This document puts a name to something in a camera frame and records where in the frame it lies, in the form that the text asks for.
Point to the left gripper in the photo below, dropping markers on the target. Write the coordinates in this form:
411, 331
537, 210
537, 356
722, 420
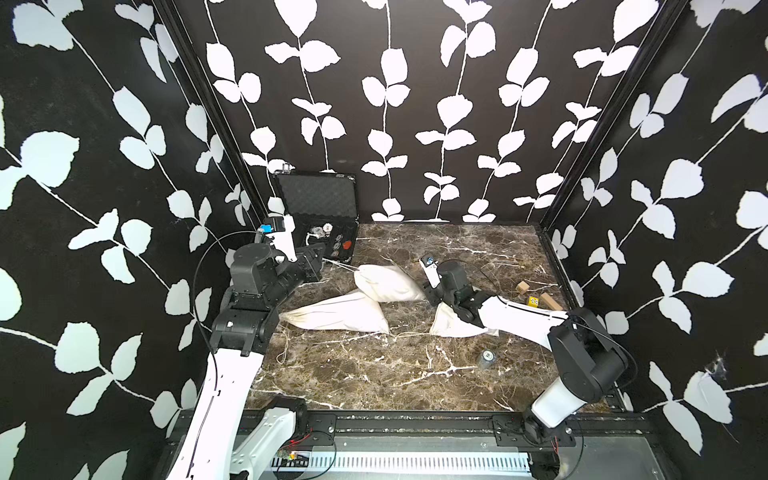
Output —
310, 263

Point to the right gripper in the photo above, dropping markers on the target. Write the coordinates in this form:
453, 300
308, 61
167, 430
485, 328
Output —
428, 290

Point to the tall white cloth bag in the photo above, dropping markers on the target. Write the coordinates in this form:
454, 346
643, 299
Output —
354, 311

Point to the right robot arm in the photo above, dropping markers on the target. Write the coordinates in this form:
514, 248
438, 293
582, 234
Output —
588, 360

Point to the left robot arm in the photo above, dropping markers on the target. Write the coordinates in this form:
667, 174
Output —
237, 345

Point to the small wooden cube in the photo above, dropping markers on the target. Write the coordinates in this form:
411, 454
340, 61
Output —
522, 287

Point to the poker chip stack roll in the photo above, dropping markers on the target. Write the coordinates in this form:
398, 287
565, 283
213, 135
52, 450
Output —
486, 359

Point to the white poker chips pile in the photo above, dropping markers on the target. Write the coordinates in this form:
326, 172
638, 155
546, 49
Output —
320, 231

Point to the poker chips in slot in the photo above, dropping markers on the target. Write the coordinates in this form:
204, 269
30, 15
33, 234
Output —
337, 246

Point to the black poker chip case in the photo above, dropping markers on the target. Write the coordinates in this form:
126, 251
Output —
314, 199

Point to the long wooden block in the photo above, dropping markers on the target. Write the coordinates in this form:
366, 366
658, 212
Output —
548, 302

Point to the white perforated strip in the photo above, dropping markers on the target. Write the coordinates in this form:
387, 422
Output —
457, 463

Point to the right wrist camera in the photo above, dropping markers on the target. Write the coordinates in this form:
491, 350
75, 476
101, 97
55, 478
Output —
430, 268

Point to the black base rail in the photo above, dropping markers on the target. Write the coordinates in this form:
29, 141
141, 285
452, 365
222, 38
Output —
505, 429

